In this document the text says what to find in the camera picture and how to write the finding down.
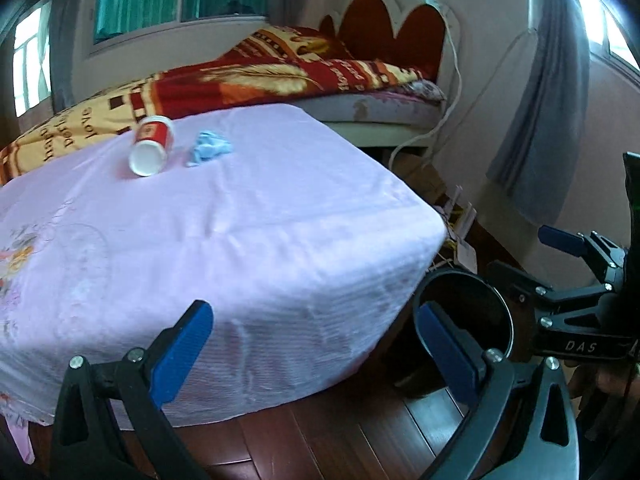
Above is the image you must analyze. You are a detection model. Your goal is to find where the red heart-shaped headboard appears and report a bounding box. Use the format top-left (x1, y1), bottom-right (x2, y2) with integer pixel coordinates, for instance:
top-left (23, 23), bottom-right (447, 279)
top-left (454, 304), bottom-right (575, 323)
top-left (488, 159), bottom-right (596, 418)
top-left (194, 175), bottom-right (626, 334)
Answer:
top-left (319, 0), bottom-right (461, 96)

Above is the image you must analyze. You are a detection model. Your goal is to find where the light blue crumpled glove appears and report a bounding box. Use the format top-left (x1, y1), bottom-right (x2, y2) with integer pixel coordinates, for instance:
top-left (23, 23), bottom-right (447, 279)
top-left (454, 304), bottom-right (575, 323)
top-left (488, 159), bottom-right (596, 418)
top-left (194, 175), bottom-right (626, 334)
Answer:
top-left (186, 131), bottom-right (233, 167)

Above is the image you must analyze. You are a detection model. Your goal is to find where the right hand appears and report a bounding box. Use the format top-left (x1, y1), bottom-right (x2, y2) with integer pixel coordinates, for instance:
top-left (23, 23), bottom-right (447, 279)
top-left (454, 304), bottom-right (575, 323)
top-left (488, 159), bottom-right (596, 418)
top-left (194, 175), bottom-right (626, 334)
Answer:
top-left (563, 361), bottom-right (639, 408)

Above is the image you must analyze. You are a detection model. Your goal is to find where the red paper cup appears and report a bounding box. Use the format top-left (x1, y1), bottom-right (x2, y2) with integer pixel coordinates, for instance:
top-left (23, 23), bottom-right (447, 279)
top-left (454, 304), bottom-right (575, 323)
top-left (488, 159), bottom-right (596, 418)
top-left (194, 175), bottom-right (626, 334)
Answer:
top-left (128, 115), bottom-right (174, 177)

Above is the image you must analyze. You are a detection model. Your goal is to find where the black round trash bin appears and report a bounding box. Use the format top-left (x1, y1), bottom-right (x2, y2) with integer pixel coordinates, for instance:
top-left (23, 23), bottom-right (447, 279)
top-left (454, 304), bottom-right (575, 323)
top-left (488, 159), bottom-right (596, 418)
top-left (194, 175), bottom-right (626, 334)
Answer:
top-left (412, 269), bottom-right (514, 404)

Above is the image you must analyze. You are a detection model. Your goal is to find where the red yellow patterned blanket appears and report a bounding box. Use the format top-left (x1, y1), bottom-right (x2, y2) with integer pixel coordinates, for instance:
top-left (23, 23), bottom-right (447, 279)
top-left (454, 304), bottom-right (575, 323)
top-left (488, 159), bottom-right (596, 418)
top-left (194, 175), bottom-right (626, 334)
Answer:
top-left (1, 26), bottom-right (433, 183)

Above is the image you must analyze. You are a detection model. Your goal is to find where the brown cardboard box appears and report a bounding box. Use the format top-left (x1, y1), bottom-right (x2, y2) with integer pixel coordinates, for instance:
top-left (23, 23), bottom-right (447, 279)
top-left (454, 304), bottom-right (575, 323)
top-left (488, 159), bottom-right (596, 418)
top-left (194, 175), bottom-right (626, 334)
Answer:
top-left (393, 154), bottom-right (446, 204)

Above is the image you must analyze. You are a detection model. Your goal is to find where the white hanging power cable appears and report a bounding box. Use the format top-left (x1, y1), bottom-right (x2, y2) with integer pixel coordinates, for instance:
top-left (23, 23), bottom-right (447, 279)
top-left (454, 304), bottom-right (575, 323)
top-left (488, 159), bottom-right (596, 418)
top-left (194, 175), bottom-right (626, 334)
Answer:
top-left (387, 0), bottom-right (464, 172)

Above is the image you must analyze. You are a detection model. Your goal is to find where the bright side window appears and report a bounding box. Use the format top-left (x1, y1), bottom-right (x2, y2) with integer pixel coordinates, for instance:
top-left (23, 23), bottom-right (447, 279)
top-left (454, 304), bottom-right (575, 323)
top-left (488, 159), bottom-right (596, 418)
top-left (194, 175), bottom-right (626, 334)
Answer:
top-left (12, 0), bottom-right (52, 117)

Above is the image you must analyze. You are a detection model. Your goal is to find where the bed with white frame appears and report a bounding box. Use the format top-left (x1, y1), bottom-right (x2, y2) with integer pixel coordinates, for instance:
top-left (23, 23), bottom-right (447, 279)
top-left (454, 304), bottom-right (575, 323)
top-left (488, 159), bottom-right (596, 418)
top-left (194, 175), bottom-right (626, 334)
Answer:
top-left (293, 81), bottom-right (447, 148)

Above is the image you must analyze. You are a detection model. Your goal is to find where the grey hanging towel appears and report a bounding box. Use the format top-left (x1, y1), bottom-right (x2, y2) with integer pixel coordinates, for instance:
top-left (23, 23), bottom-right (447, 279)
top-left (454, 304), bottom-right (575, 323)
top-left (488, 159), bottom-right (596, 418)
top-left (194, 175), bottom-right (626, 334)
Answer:
top-left (487, 0), bottom-right (590, 224)

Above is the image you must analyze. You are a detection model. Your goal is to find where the white wifi router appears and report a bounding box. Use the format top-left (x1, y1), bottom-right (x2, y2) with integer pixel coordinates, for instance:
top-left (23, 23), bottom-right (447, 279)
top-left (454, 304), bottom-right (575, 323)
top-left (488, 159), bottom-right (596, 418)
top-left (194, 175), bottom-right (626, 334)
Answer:
top-left (432, 185), bottom-right (478, 274)

